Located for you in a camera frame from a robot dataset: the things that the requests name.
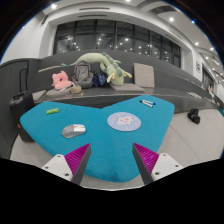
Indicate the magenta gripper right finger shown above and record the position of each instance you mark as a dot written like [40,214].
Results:
[145,160]

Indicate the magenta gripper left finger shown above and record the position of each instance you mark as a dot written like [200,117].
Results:
[77,161]

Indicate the grey computer mouse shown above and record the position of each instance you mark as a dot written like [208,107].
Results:
[73,130]

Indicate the round patterned mouse pad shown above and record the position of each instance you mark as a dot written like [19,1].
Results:
[124,121]

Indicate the teal blue table mat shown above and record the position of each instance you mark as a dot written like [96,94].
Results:
[111,159]

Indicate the white marker pen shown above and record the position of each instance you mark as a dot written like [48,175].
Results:
[147,104]

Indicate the small green toy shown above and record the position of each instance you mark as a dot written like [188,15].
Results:
[52,111]

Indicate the blue capped marker pen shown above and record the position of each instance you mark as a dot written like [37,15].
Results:
[148,102]

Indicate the small tan round basket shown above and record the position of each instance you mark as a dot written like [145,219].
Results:
[76,89]

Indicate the grey flat seat cushion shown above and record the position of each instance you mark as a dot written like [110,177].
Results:
[127,87]

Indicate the pink plush toy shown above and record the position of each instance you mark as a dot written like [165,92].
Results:
[61,80]

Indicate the dark blue patterned bag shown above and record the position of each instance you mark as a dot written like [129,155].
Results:
[99,80]

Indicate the grey backpack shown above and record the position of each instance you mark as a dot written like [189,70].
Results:
[82,75]

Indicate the grey curved bench sofa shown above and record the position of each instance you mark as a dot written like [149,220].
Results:
[171,83]

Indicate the grey upright cushion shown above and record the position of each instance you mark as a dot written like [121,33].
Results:
[144,75]

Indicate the green dragon plush toy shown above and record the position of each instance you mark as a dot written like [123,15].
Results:
[115,74]

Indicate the black camera on floor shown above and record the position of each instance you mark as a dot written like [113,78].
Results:
[192,114]

